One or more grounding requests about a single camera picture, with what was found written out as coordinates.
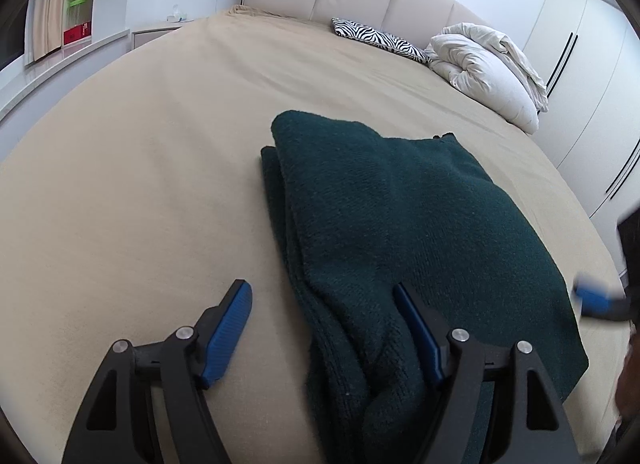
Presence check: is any dark green knitted garment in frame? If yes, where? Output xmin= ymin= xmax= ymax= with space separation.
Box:
xmin=262 ymin=111 xmax=589 ymax=463

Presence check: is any person's right hand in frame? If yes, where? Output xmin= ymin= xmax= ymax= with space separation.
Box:
xmin=615 ymin=339 xmax=640 ymax=420

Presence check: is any white crumpled duvet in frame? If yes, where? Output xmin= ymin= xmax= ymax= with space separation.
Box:
xmin=425 ymin=22 xmax=548 ymax=135

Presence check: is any white wardrobe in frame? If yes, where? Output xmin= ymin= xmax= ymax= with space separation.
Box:
xmin=525 ymin=0 xmax=639 ymax=275

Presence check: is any white bedside table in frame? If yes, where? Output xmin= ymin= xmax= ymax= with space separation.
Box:
xmin=131 ymin=21 xmax=186 ymax=50

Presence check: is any zebra print pillow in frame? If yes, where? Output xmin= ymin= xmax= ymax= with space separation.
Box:
xmin=331 ymin=18 xmax=430 ymax=65

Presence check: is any red storage box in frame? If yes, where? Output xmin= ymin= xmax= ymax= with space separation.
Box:
xmin=63 ymin=21 xmax=91 ymax=45

